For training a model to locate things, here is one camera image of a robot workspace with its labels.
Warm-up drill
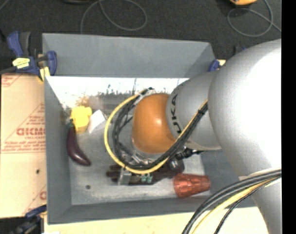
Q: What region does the brown cardboard board red print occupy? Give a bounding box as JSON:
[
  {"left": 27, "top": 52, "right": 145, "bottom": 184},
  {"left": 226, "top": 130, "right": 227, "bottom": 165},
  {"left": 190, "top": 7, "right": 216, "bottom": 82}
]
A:
[{"left": 0, "top": 72, "right": 48, "bottom": 219}]

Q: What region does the grey metal bin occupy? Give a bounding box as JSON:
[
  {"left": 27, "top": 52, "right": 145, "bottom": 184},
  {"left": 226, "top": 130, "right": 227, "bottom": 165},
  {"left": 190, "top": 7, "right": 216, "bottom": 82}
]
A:
[{"left": 41, "top": 33, "right": 257, "bottom": 225}]

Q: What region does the purple toy eggplant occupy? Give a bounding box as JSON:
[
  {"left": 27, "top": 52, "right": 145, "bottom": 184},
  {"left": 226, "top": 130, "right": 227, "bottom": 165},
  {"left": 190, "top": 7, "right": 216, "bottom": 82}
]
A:
[{"left": 65, "top": 119, "right": 92, "bottom": 167}]

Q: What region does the yellow toy block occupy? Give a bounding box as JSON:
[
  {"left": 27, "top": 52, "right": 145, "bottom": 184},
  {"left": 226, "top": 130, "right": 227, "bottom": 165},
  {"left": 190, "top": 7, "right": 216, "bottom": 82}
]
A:
[{"left": 69, "top": 106, "right": 93, "bottom": 134}]

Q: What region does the black cylinder on white bracket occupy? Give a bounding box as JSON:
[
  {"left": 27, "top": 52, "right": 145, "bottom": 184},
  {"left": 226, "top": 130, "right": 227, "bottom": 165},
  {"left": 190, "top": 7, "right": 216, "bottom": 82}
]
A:
[{"left": 167, "top": 157, "right": 185, "bottom": 174}]

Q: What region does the orange-red ribbed plastic cup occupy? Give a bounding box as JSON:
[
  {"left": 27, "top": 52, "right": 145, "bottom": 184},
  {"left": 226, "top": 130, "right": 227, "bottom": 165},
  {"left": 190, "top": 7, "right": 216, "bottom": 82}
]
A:
[{"left": 172, "top": 173, "right": 211, "bottom": 199}]

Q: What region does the white box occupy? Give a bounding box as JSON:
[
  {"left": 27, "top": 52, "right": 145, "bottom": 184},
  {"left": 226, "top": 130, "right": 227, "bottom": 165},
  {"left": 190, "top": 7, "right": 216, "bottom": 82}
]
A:
[{"left": 87, "top": 110, "right": 108, "bottom": 134}]

